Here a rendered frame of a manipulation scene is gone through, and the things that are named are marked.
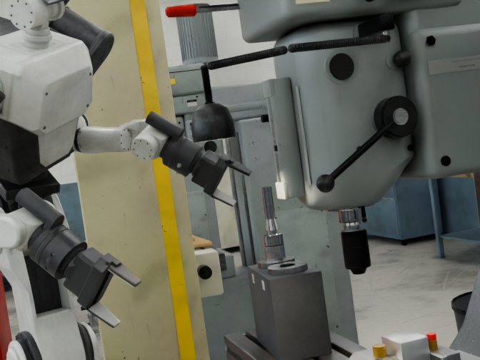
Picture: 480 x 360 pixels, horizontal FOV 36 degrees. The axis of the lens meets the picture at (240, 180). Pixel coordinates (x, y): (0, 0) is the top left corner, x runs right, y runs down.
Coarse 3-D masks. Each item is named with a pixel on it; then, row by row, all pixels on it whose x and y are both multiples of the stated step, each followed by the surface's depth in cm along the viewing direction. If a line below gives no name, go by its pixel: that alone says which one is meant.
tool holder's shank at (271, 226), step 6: (270, 186) 175; (264, 192) 174; (270, 192) 175; (264, 198) 175; (270, 198) 174; (264, 204) 175; (270, 204) 174; (264, 210) 175; (270, 210) 174; (270, 216) 175; (270, 222) 174; (270, 228) 174; (276, 228) 175
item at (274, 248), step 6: (264, 240) 175; (270, 240) 174; (276, 240) 174; (282, 240) 175; (264, 246) 176; (270, 246) 174; (276, 246) 174; (282, 246) 175; (270, 252) 174; (276, 252) 174; (282, 252) 175; (270, 258) 174; (276, 258) 174; (282, 258) 174
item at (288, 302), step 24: (264, 264) 173; (288, 264) 168; (264, 288) 165; (288, 288) 160; (312, 288) 162; (264, 312) 169; (288, 312) 161; (312, 312) 162; (264, 336) 173; (288, 336) 161; (312, 336) 162
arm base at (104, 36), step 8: (56, 32) 175; (104, 32) 177; (96, 40) 176; (104, 40) 176; (112, 40) 181; (96, 48) 175; (104, 48) 179; (96, 56) 177; (104, 56) 182; (96, 64) 180
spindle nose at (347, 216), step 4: (340, 212) 133; (344, 212) 132; (348, 212) 132; (352, 212) 132; (356, 212) 132; (360, 212) 132; (340, 216) 133; (344, 216) 133; (348, 216) 132; (352, 216) 132; (356, 216) 132; (360, 216) 132; (340, 220) 134; (344, 220) 133; (348, 220) 132; (352, 220) 132; (356, 220) 132; (360, 220) 132
